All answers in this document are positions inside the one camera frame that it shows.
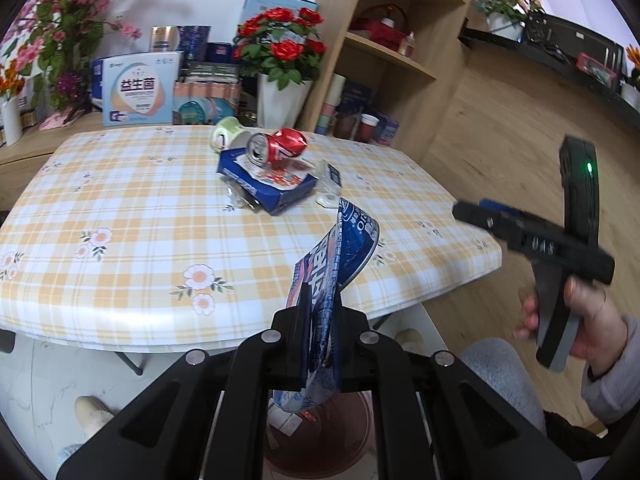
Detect blue snack bag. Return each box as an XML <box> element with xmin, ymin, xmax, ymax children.
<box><xmin>273</xmin><ymin>198</ymin><xmax>380</xmax><ymax>413</ymax></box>

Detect small white round packet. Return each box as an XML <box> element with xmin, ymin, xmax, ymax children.
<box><xmin>316</xmin><ymin>193</ymin><xmax>340</xmax><ymax>209</ymax></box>

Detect blue cardboard box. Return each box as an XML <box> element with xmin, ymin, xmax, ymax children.
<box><xmin>218</xmin><ymin>148</ymin><xmax>317</xmax><ymax>214</ymax></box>

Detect small blue white packet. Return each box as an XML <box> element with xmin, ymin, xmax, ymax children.
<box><xmin>316</xmin><ymin>159</ymin><xmax>342</xmax><ymax>194</ymax></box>

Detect crushed red soda can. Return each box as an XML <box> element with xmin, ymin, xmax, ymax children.
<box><xmin>246</xmin><ymin>128</ymin><xmax>308</xmax><ymax>167</ymax></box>

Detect green paper noodle cup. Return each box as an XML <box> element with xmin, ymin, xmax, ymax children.
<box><xmin>209</xmin><ymin>116</ymin><xmax>252</xmax><ymax>152</ymax></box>

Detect white floral plastic tray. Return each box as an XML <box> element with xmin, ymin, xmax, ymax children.
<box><xmin>235</xmin><ymin>154</ymin><xmax>314</xmax><ymax>191</ymax></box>

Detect dark red trash bin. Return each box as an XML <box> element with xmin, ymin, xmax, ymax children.
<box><xmin>262</xmin><ymin>392</ymin><xmax>378</xmax><ymax>479</ymax></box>

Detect person's right hand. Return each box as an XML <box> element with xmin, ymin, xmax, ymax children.
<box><xmin>512</xmin><ymin>275</ymin><xmax>629</xmax><ymax>376</ymax></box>

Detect orange plaid tablecloth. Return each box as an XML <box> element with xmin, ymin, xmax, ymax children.
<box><xmin>1</xmin><ymin>127</ymin><xmax>502</xmax><ymax>352</ymax></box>

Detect red cup white rim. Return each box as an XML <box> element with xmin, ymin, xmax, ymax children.
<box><xmin>355</xmin><ymin>114</ymin><xmax>378</xmax><ymax>143</ymax></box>

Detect small purple blue box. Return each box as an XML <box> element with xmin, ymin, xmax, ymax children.
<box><xmin>374</xmin><ymin>113</ymin><xmax>399</xmax><ymax>145</ymax></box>

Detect dark brown cup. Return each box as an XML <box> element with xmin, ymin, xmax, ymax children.
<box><xmin>332</xmin><ymin>113</ymin><xmax>358</xmax><ymax>140</ymax></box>

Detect white angular flower vase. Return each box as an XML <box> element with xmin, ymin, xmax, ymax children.
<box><xmin>257</xmin><ymin>74</ymin><xmax>312</xmax><ymax>130</ymax></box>

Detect stack of pastel cups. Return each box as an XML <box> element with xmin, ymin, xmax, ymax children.
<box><xmin>314</xmin><ymin>73</ymin><xmax>346</xmax><ymax>134</ymax></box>

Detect pink teal gift box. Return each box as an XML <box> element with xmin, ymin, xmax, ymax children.
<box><xmin>172</xmin><ymin>82</ymin><xmax>241</xmax><ymax>125</ymax></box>

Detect pink flowers in white pot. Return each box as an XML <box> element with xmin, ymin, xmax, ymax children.
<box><xmin>475</xmin><ymin>0</ymin><xmax>544</xmax><ymax>41</ymax></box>

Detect small glass bottle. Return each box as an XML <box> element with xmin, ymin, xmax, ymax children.
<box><xmin>397</xmin><ymin>32</ymin><xmax>416</xmax><ymax>58</ymax></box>

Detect wooden shelf unit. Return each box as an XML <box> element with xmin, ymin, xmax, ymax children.
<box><xmin>298</xmin><ymin>0</ymin><xmax>472</xmax><ymax>162</ymax></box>

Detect red rose bouquet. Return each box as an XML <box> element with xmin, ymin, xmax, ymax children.
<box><xmin>232</xmin><ymin>8</ymin><xmax>326</xmax><ymax>90</ymax></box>

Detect white blue probiotic box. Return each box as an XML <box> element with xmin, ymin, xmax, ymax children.
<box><xmin>102</xmin><ymin>51</ymin><xmax>181</xmax><ymax>127</ymax></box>

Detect red basket on shelf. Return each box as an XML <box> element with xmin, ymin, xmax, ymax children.
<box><xmin>348</xmin><ymin>3</ymin><xmax>410</xmax><ymax>51</ymax></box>

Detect dark blue starry box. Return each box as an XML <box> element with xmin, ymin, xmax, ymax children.
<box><xmin>178</xmin><ymin>25</ymin><xmax>210</xmax><ymax>62</ymax></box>

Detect low wooden cabinet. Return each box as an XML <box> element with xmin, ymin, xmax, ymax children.
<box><xmin>0</xmin><ymin>112</ymin><xmax>102</xmax><ymax>210</ymax></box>

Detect small white vase orange flowers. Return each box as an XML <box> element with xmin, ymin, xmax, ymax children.
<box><xmin>1</xmin><ymin>60</ymin><xmax>25</xmax><ymax>145</ymax></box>

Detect pink cherry blossom bouquet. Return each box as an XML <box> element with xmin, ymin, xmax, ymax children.
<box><xmin>1</xmin><ymin>0</ymin><xmax>142</xmax><ymax>110</ymax></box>

